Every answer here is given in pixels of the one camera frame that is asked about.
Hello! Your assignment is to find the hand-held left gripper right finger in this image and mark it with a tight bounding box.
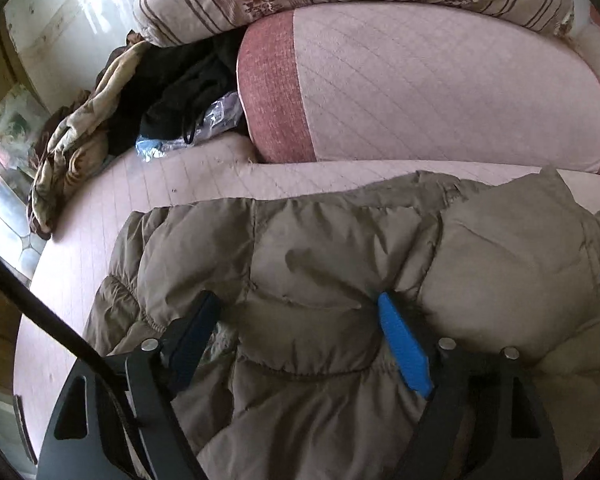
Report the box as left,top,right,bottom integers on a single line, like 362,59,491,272
377,291,563,480

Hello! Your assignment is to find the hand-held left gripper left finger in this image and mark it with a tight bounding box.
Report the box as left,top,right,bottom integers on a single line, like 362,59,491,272
36,290,221,480

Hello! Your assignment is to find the olive puffer jacket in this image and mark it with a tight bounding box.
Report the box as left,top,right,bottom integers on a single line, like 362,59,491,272
82,165,600,480

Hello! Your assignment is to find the stained glass window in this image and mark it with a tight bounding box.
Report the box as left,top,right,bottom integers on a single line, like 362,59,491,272
0,150,48,286

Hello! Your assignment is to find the brown beige patterned cloth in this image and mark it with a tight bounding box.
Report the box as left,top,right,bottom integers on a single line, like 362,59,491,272
27,30,153,238

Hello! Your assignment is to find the clear plastic bag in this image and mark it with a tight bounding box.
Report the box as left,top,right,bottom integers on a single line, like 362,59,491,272
135,91,246,163

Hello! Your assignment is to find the black clothing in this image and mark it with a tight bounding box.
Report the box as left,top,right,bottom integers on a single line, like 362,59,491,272
105,27,246,158

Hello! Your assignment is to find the pink quilted pillow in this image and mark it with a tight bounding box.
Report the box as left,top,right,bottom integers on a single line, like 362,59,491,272
236,2,600,176

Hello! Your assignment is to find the floral picture board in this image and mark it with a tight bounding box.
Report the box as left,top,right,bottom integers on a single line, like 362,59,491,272
0,85,51,181

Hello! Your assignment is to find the black cable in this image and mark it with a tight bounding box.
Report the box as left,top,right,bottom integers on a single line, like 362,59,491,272
0,240,146,461

